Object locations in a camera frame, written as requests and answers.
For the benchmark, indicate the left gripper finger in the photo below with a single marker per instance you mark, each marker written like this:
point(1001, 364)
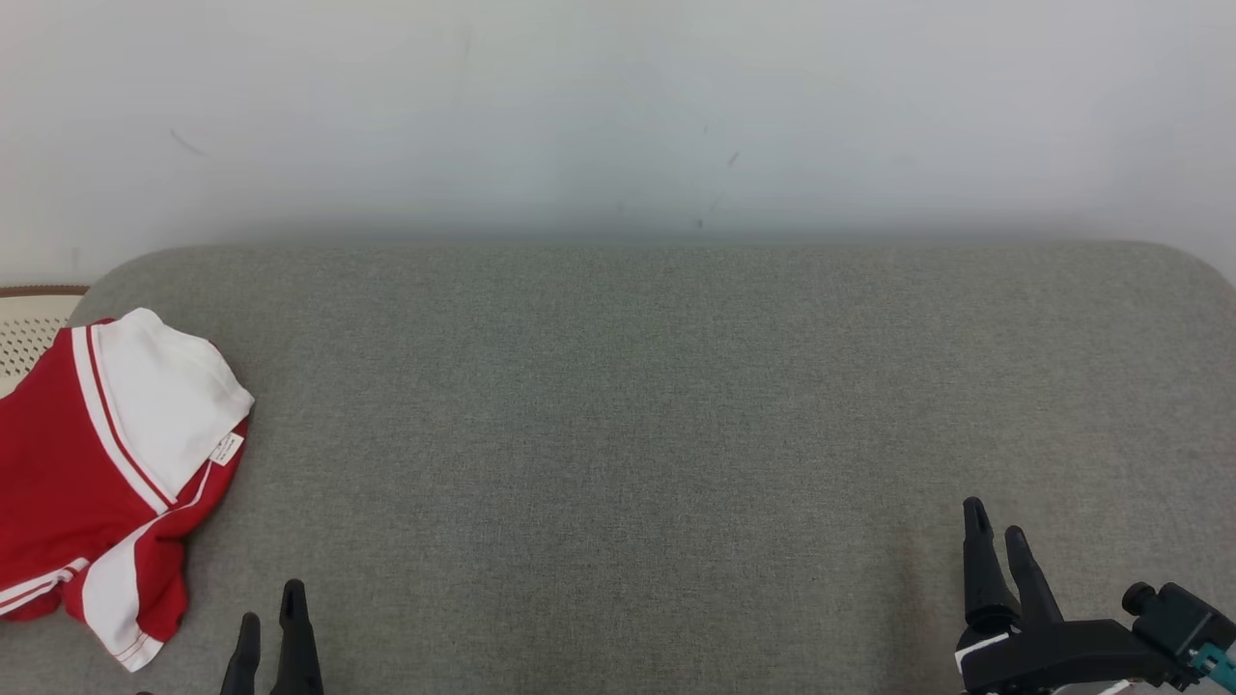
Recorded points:
point(295, 647)
point(241, 666)

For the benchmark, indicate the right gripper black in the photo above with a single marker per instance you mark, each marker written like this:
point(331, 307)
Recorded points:
point(1053, 656)

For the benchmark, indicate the red white number jersey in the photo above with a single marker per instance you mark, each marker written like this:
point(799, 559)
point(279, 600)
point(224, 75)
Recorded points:
point(154, 386)

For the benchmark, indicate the right wrist teal connector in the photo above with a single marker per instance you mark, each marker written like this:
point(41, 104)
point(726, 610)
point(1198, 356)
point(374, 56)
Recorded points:
point(1219, 668)

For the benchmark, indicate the grey fabric sofa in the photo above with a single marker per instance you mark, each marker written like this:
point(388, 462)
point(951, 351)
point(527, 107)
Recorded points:
point(628, 434)

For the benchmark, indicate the cream perforated laundry basket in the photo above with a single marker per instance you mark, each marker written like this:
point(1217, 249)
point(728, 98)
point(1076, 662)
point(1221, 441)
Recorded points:
point(29, 333)

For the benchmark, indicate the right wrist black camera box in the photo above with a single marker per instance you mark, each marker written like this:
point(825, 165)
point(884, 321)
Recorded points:
point(1183, 618)

